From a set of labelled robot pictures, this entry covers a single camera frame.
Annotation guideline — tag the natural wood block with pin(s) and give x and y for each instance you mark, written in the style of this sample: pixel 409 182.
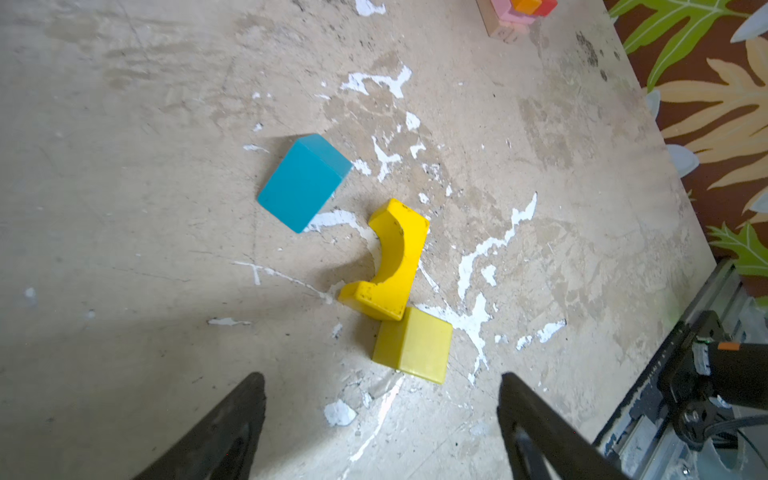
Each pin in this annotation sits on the natural wood block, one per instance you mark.
pixel 498 29

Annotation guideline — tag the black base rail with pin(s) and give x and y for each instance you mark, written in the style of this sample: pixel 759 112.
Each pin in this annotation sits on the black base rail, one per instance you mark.
pixel 642 416

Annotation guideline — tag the teal wood block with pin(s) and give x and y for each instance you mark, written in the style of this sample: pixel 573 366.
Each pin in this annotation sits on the teal wood block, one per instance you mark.
pixel 306 178

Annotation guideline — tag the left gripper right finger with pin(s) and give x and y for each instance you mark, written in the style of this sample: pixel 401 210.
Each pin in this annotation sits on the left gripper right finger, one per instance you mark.
pixel 538 440

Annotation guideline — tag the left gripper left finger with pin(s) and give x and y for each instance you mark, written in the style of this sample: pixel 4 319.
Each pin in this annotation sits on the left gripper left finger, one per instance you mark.
pixel 223 444

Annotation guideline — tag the orange cylinder block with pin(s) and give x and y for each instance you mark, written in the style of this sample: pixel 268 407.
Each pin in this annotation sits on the orange cylinder block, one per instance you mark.
pixel 526 7

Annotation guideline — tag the red wood block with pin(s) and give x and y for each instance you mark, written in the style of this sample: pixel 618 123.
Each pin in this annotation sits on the red wood block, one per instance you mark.
pixel 545 8

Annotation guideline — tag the pink wood block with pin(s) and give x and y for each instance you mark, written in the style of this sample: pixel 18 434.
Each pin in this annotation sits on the pink wood block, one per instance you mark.
pixel 506 12

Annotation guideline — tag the yellow cube block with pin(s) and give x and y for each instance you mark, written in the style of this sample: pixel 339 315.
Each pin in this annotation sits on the yellow cube block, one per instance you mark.
pixel 418 344

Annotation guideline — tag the yellow arch block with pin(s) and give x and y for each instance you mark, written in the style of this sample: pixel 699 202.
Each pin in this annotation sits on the yellow arch block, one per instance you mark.
pixel 402 233

